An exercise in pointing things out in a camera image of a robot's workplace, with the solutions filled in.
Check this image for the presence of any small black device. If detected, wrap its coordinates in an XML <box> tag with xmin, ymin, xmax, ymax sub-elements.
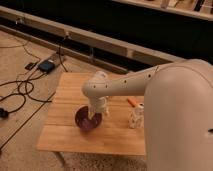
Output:
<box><xmin>25</xmin><ymin>62</ymin><xmax>37</xmax><ymax>71</ymax></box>

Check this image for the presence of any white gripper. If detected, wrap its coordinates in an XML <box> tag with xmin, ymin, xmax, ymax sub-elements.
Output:
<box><xmin>88</xmin><ymin>97</ymin><xmax>109</xmax><ymax>120</ymax></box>

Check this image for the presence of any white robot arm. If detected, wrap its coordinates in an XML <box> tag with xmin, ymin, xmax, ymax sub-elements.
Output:
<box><xmin>82</xmin><ymin>59</ymin><xmax>213</xmax><ymax>171</ymax></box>

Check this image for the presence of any small black plug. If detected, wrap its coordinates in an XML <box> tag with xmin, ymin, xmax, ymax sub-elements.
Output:
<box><xmin>0</xmin><ymin>108</ymin><xmax>9</xmax><ymax>119</ymax></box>

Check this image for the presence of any orange marker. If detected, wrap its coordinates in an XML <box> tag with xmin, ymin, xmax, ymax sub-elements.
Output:
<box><xmin>127</xmin><ymin>98</ymin><xmax>138</xmax><ymax>107</ymax></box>

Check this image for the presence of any wooden board table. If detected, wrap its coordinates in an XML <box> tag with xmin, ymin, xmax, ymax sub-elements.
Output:
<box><xmin>37</xmin><ymin>73</ymin><xmax>145</xmax><ymax>155</ymax></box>

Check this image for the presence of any metal rail frame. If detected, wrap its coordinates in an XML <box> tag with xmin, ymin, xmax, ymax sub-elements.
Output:
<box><xmin>0</xmin><ymin>5</ymin><xmax>183</xmax><ymax>72</ymax></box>

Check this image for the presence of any white patterned bottle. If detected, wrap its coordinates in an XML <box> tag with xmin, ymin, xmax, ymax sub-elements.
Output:
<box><xmin>129</xmin><ymin>103</ymin><xmax>144</xmax><ymax>129</ymax></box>

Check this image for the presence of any black power adapter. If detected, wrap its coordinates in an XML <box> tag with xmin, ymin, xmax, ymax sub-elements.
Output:
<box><xmin>38</xmin><ymin>60</ymin><xmax>55</xmax><ymax>73</ymax></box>

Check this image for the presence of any black floor cable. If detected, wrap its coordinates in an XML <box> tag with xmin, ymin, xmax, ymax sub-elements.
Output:
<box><xmin>0</xmin><ymin>71</ymin><xmax>56</xmax><ymax>151</ymax></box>

